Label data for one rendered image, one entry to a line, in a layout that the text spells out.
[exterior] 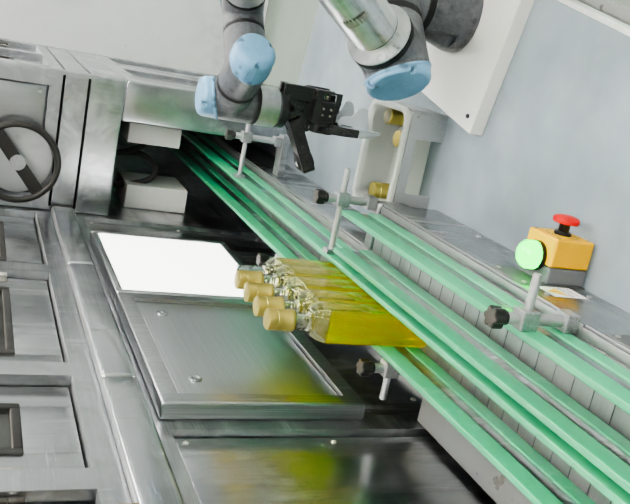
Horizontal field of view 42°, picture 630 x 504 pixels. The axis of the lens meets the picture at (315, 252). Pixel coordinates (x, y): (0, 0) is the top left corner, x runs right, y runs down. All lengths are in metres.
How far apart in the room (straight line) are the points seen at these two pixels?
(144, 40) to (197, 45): 0.32
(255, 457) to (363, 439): 0.20
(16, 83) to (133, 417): 1.24
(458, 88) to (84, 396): 0.87
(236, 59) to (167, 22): 3.66
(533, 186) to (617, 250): 0.23
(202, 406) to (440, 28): 0.80
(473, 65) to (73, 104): 1.12
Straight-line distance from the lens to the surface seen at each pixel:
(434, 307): 1.34
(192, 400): 1.28
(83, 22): 5.02
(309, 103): 1.60
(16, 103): 2.28
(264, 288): 1.40
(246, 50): 1.44
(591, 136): 1.33
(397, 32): 1.41
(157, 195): 2.48
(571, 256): 1.27
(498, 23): 1.54
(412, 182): 1.67
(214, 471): 1.19
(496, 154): 1.52
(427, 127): 1.65
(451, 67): 1.64
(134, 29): 5.06
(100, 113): 2.28
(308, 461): 1.26
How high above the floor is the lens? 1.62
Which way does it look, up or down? 23 degrees down
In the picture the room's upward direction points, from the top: 85 degrees counter-clockwise
